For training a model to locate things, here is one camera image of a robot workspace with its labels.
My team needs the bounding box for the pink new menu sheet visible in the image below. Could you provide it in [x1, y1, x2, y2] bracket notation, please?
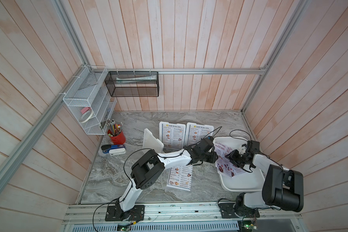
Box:
[215, 142, 246, 178]

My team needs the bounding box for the old dim sum menu sheet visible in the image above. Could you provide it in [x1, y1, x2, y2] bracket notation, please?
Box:
[167, 165, 193, 191]

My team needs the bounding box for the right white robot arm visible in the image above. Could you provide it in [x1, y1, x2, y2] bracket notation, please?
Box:
[225, 140, 304, 217]

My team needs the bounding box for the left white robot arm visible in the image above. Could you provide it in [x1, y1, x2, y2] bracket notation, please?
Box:
[115, 136, 218, 213]

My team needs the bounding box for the white plastic tray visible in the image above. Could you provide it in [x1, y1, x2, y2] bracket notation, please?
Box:
[214, 137, 264, 192]

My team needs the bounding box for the blue white stapler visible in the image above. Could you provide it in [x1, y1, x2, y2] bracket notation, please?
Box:
[101, 145, 126, 156]

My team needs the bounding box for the red pencil cup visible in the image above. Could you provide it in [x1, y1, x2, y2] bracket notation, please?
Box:
[106, 120, 126, 145]

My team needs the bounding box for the white tape roll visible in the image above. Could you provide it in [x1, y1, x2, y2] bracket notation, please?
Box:
[79, 109, 94, 124]

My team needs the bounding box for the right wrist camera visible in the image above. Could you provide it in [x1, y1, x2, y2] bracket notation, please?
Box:
[238, 144, 247, 155]

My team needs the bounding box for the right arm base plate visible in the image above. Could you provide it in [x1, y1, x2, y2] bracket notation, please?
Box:
[218, 202, 260, 218]

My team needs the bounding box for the aluminium rail base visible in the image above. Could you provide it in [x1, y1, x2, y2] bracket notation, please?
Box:
[61, 201, 304, 227]

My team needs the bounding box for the black mesh wall basket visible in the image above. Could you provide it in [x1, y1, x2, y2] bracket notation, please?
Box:
[104, 71, 160, 97]

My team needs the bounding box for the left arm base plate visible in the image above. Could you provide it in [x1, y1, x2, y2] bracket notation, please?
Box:
[105, 205, 145, 222]

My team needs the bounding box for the white wire wall shelf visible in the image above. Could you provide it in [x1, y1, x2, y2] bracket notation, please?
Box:
[63, 65, 117, 135]

